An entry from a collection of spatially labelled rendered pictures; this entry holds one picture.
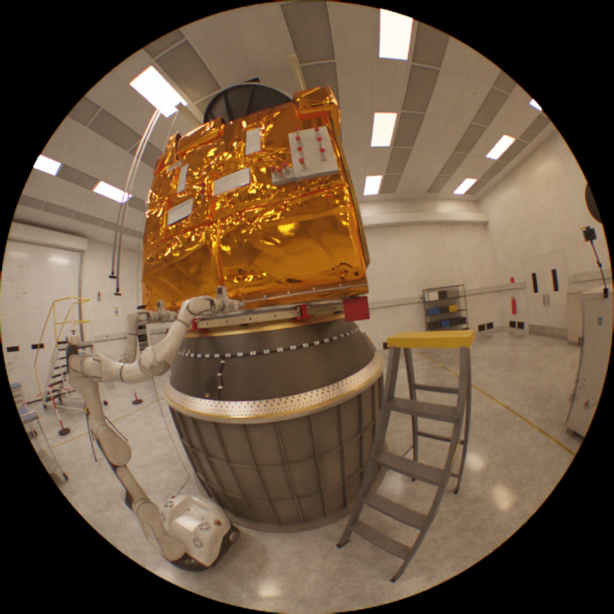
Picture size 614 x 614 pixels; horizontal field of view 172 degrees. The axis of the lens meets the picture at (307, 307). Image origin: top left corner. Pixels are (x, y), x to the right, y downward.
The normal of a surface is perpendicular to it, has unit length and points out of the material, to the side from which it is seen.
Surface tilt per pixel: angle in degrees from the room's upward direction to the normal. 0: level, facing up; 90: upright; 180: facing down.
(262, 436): 90
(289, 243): 90
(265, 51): 180
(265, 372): 62
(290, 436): 90
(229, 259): 87
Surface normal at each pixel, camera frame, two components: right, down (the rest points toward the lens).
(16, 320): 0.98, -0.13
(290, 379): 0.21, -0.51
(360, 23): 0.12, 0.99
